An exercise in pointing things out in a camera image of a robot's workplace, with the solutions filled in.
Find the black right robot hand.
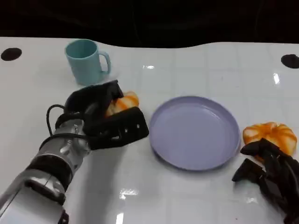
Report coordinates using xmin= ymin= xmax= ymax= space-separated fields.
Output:
xmin=232 ymin=137 xmax=299 ymax=224

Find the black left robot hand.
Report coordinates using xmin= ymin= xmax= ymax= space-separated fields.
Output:
xmin=64 ymin=79 xmax=150 ymax=151

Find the orange white toy bread roll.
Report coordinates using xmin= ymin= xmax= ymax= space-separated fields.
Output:
xmin=242 ymin=121 xmax=298 ymax=162
xmin=105 ymin=91 xmax=140 ymax=117

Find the pale green mug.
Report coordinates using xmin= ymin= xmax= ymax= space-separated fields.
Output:
xmin=64 ymin=39 xmax=112 ymax=85

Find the lilac plate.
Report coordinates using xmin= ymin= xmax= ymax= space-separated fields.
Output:
xmin=149 ymin=95 xmax=241 ymax=172

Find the black table grommet hole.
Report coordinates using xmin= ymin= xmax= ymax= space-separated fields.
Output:
xmin=0 ymin=48 xmax=22 ymax=62
xmin=281 ymin=54 xmax=299 ymax=69

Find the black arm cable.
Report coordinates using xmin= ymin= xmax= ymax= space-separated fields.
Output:
xmin=46 ymin=104 xmax=87 ymax=141

